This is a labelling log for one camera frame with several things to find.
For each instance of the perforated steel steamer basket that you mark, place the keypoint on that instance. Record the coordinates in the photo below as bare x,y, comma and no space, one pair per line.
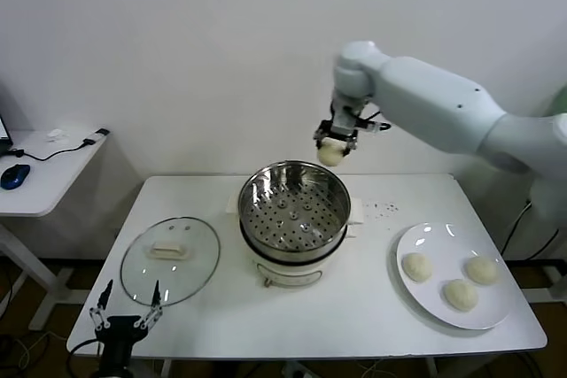
266,183

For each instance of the white side desk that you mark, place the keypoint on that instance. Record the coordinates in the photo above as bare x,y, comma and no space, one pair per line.
44,187

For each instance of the round glass pot lid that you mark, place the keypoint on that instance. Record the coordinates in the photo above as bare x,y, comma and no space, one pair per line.
190,272

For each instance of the white round plate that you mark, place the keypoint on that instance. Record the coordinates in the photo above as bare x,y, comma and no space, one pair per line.
447,258

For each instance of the blue computer mouse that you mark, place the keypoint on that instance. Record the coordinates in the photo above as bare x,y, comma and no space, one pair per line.
15,176

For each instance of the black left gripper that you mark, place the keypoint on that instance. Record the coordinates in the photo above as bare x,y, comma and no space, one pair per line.
117,342

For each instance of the white steamed baozi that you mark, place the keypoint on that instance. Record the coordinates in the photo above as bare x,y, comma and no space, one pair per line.
416,267
482,269
460,295
330,156

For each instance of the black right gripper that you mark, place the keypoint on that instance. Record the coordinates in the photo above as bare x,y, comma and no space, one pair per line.
343,121

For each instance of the small white desk object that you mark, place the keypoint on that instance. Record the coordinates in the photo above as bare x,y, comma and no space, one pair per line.
55,135

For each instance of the laptop screen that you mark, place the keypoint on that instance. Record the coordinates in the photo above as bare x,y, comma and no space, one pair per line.
3,130

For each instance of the small black flat device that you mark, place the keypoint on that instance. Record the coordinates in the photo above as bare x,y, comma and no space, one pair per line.
102,132

